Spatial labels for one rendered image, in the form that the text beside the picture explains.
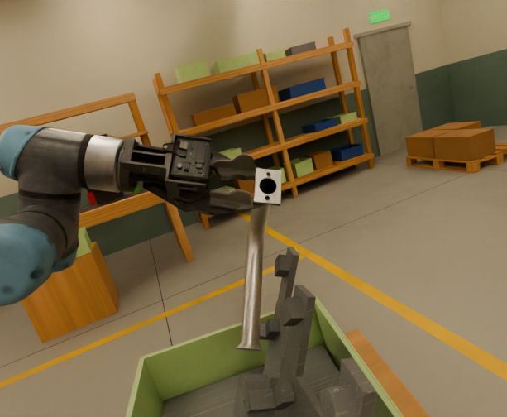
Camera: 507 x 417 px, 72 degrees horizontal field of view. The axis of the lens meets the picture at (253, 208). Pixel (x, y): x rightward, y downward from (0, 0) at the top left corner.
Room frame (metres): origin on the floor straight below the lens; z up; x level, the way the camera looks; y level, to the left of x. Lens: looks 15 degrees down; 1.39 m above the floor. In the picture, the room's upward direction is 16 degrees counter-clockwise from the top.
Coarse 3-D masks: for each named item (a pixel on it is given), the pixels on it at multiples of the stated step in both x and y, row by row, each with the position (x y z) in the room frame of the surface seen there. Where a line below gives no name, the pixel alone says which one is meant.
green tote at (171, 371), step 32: (320, 320) 0.68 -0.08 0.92; (160, 352) 0.66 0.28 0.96; (192, 352) 0.67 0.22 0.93; (224, 352) 0.68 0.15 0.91; (256, 352) 0.68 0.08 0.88; (352, 352) 0.50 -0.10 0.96; (160, 384) 0.66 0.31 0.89; (192, 384) 0.67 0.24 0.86; (128, 416) 0.51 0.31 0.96; (160, 416) 0.62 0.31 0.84; (384, 416) 0.41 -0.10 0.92
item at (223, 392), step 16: (320, 352) 0.66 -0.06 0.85; (256, 368) 0.67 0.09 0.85; (304, 368) 0.63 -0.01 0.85; (320, 368) 0.62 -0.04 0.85; (336, 368) 0.60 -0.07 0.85; (224, 384) 0.65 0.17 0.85; (320, 384) 0.58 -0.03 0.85; (336, 384) 0.56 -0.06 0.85; (176, 400) 0.64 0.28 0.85; (192, 400) 0.63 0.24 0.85; (208, 400) 0.62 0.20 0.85; (224, 400) 0.60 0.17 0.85; (176, 416) 0.60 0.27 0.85; (192, 416) 0.59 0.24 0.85; (208, 416) 0.58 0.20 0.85; (224, 416) 0.56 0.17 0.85
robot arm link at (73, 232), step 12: (24, 192) 0.46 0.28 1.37; (24, 204) 0.45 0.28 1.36; (36, 204) 0.45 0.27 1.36; (48, 204) 0.45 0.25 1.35; (60, 204) 0.46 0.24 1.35; (72, 204) 0.48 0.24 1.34; (60, 216) 0.44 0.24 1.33; (72, 216) 0.47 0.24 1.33; (72, 228) 0.46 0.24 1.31; (72, 240) 0.45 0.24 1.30; (72, 252) 0.47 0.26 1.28; (60, 264) 0.46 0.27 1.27; (72, 264) 0.48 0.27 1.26
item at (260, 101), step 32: (192, 64) 5.00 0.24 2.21; (224, 64) 5.13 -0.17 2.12; (256, 64) 5.20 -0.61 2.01; (352, 64) 5.61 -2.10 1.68; (160, 96) 5.24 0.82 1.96; (256, 96) 5.24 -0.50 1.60; (288, 96) 5.46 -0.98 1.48; (320, 96) 5.39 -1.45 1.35; (192, 128) 4.89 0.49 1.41; (320, 128) 5.43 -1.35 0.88; (288, 160) 5.22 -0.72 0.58; (320, 160) 5.46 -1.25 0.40; (352, 160) 5.53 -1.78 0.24
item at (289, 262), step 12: (288, 252) 0.59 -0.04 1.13; (276, 264) 0.58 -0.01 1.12; (288, 264) 0.57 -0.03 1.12; (288, 276) 0.56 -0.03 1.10; (288, 288) 0.56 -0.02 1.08; (276, 312) 0.59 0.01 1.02; (276, 348) 0.55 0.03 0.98; (276, 360) 0.53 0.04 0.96; (264, 372) 0.60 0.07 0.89; (276, 372) 0.52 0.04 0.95; (240, 384) 0.55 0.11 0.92; (240, 396) 0.53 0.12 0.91; (240, 408) 0.51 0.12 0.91
